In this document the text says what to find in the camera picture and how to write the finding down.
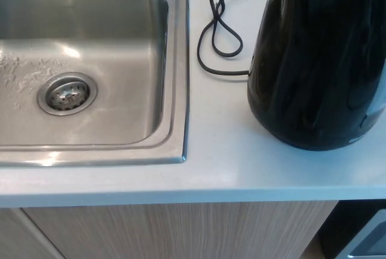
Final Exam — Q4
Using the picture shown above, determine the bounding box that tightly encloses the built-in kitchen appliance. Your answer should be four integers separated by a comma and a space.
310, 200, 386, 259

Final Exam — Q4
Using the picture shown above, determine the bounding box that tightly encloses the black power cord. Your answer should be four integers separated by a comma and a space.
197, 0, 274, 76

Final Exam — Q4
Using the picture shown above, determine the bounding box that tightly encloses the black electric kettle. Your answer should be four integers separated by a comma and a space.
247, 0, 386, 152

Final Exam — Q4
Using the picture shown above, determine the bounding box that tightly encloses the stainless steel sink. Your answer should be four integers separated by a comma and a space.
0, 0, 191, 168

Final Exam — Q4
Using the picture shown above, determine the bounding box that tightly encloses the metal sink drain strainer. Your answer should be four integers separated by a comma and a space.
37, 71, 98, 117

